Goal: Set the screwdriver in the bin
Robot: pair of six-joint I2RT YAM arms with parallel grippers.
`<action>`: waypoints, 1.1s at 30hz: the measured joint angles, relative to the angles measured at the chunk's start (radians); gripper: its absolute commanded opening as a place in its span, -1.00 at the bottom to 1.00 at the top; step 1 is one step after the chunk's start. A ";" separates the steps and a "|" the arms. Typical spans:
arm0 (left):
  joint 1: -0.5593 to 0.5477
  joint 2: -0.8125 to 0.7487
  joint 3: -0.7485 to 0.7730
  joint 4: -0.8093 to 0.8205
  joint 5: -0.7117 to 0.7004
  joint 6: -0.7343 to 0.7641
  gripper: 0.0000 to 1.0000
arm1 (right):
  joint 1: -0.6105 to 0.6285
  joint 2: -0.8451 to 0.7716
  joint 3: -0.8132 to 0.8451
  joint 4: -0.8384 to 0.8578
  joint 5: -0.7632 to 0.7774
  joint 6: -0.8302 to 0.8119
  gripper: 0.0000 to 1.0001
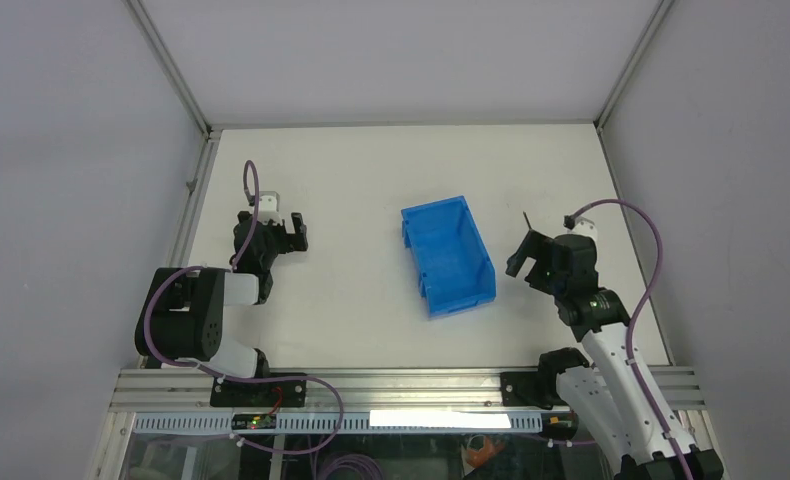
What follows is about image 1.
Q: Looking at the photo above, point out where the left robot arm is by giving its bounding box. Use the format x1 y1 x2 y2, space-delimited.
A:
134 211 309 406

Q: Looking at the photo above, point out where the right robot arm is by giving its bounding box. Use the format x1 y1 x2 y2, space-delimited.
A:
506 230 725 479

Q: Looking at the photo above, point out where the blue plastic bin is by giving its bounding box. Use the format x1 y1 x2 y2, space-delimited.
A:
401 196 497 318

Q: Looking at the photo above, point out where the orange object under table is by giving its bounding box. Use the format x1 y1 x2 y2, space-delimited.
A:
463 435 506 469

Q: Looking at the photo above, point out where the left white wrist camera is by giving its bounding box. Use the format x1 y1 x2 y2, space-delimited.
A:
257 191 284 225

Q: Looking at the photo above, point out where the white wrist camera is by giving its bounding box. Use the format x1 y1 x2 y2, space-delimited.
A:
257 191 284 225
569 217 598 242

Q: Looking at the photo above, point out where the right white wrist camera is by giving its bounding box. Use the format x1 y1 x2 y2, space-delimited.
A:
569 217 598 242

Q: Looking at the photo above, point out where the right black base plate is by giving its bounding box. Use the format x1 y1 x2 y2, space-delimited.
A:
499 370 567 410

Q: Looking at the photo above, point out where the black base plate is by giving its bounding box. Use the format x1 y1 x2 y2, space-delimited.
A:
209 372 307 409
499 370 567 410

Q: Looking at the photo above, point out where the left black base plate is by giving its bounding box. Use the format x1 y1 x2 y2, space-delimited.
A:
209 372 307 409

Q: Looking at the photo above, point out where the white slotted cable duct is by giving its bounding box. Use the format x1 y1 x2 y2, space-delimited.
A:
134 409 543 436

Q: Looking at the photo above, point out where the aluminium front rail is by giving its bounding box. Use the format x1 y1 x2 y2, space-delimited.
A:
108 366 706 414

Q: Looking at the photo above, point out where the coiled purple cable below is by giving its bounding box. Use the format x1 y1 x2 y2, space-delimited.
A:
315 453 386 480

